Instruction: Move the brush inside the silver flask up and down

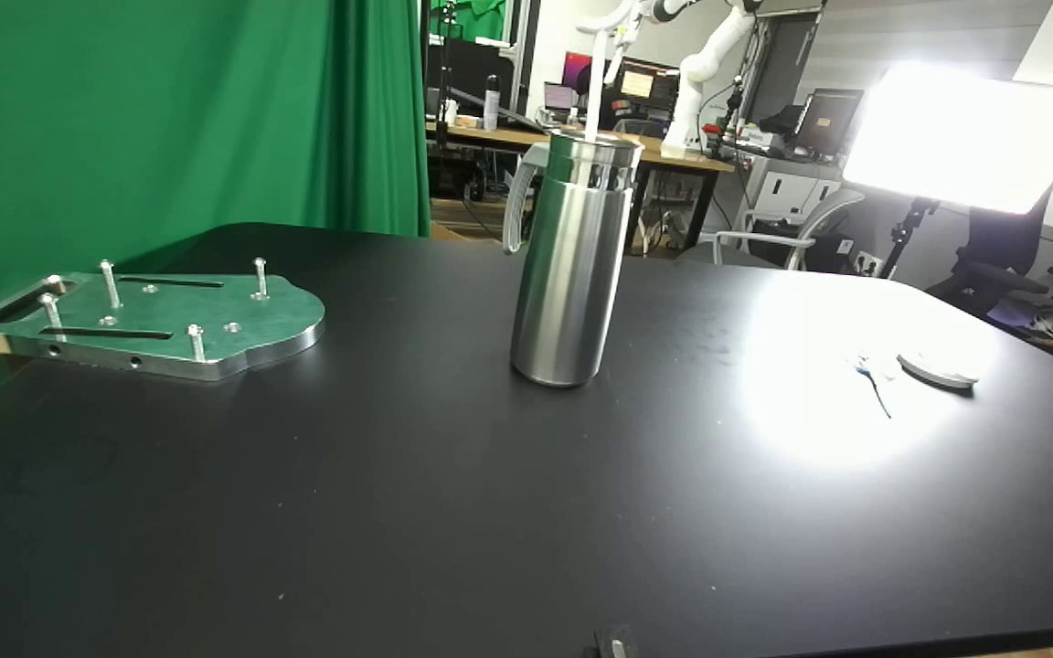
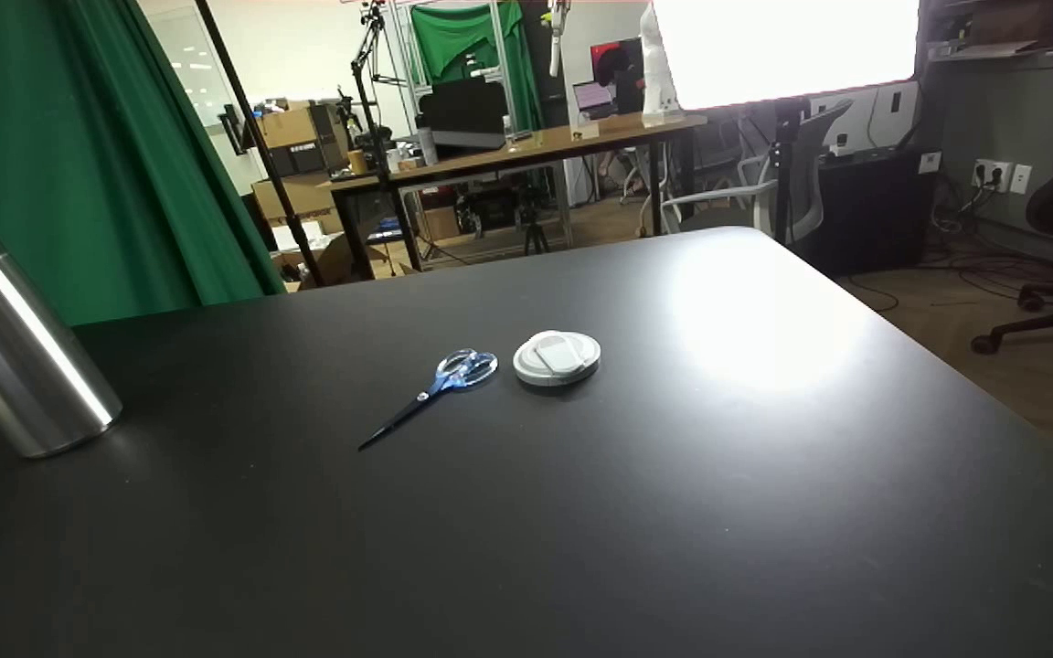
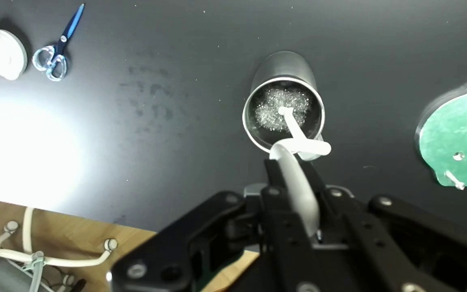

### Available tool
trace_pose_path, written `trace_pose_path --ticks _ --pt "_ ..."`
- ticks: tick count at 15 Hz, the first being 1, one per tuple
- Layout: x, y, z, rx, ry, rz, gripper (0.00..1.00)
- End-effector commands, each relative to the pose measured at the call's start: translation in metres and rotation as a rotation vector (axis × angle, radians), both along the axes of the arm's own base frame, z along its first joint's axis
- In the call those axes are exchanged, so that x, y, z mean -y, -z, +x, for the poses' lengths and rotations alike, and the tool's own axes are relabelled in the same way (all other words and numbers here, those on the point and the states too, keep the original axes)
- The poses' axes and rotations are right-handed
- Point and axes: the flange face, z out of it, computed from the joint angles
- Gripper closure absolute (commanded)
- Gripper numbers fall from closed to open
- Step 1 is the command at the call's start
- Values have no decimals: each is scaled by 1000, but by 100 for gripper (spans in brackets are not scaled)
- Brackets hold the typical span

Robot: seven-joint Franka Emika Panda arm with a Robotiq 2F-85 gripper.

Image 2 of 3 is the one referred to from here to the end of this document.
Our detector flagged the silver metal flask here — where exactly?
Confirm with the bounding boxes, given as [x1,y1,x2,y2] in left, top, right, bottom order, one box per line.
[0,213,125,462]

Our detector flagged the wooden desk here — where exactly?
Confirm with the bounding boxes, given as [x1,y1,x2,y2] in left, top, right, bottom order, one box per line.
[327,108,708,282]

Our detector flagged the black computer monitor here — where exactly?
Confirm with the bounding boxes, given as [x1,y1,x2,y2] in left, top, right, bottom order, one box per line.
[412,77,513,155]

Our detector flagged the monitor with red screen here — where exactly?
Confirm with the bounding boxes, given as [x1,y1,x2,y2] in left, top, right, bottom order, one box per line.
[587,31,651,119]

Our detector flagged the small green backdrop cloth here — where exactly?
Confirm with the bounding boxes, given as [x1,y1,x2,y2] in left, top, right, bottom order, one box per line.
[411,0,544,132]

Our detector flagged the cardboard box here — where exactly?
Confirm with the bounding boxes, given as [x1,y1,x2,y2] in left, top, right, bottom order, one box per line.
[254,98,356,181]

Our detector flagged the black stand pole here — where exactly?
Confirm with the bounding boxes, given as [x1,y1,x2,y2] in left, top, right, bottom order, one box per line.
[195,0,327,292]

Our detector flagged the grey office chair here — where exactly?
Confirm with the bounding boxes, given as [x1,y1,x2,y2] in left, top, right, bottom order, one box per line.
[771,101,855,247]

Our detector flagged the bright softbox light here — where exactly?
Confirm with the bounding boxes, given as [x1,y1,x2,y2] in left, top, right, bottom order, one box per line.
[651,0,927,114]

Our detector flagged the green curtain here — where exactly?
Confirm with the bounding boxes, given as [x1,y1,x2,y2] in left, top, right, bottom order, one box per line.
[0,0,290,331]

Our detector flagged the blue handled scissors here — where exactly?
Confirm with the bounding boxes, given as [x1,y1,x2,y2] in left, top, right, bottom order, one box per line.
[356,348,506,454]

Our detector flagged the white wall outlet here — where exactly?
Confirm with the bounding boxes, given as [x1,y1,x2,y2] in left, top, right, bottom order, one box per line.
[968,155,1036,196]

